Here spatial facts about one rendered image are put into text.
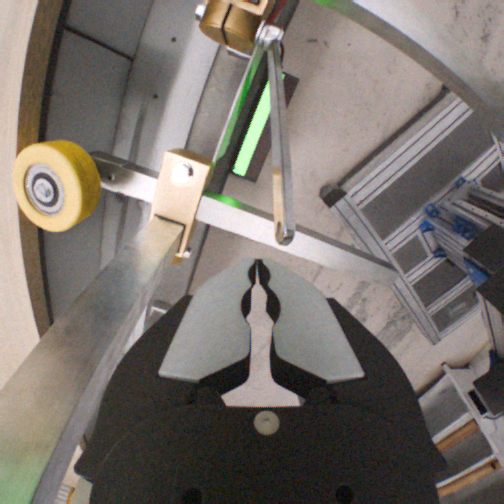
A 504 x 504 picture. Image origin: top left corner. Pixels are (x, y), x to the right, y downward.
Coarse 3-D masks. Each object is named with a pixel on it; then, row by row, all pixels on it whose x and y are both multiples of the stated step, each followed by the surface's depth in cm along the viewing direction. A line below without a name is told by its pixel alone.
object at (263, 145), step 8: (288, 80) 30; (288, 88) 30; (288, 96) 31; (264, 128) 33; (264, 136) 33; (264, 144) 34; (256, 152) 35; (264, 152) 35; (256, 160) 35; (248, 168) 36; (256, 168) 36; (248, 176) 36; (256, 176) 36
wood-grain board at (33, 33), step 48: (0, 0) 9; (48, 0) 11; (0, 48) 11; (48, 48) 14; (0, 96) 13; (0, 144) 15; (0, 192) 17; (0, 240) 19; (0, 288) 23; (0, 336) 27; (0, 384) 36
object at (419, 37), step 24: (336, 0) 15; (360, 0) 14; (384, 0) 13; (360, 24) 17; (384, 24) 15; (408, 24) 14; (432, 24) 14; (408, 48) 16; (432, 48) 15; (456, 48) 15; (432, 72) 18; (456, 72) 16; (480, 72) 15; (480, 96) 16
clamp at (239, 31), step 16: (208, 0) 14; (224, 0) 13; (240, 0) 13; (272, 0) 15; (208, 16) 14; (224, 16) 14; (240, 16) 14; (256, 16) 14; (208, 32) 16; (224, 32) 16; (240, 32) 15; (256, 32) 16; (240, 48) 18
